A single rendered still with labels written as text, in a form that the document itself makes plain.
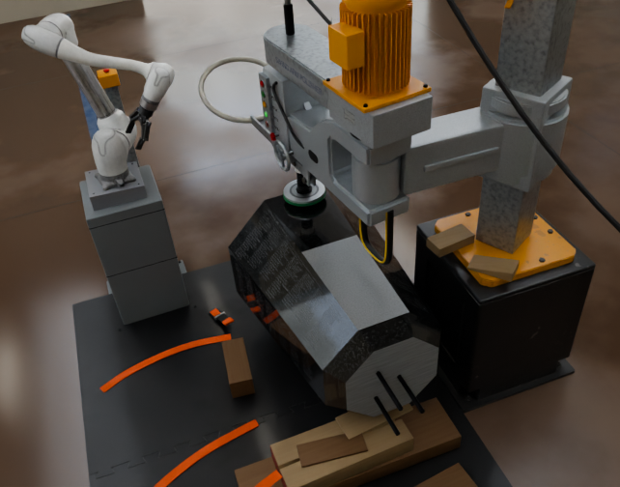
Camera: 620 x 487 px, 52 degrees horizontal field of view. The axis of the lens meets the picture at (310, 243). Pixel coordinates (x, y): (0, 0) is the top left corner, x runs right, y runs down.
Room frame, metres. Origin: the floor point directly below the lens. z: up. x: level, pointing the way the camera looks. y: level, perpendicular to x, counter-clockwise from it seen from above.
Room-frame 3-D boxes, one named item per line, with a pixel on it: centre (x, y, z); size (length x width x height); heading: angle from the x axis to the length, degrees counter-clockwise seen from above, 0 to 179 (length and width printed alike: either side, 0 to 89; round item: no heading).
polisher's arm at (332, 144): (2.34, -0.15, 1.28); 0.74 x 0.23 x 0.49; 26
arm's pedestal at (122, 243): (2.93, 1.01, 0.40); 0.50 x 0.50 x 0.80; 18
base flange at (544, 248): (2.29, -0.91, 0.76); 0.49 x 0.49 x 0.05; 17
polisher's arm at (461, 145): (2.23, -0.72, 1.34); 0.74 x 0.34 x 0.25; 106
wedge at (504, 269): (2.07, -0.80, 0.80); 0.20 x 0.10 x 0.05; 57
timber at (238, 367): (2.24, 0.44, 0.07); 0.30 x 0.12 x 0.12; 11
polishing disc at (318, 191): (2.70, 0.01, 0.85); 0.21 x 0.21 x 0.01
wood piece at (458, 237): (2.26, -0.65, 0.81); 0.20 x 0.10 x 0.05; 115
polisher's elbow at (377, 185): (2.11, -0.28, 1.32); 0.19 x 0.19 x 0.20
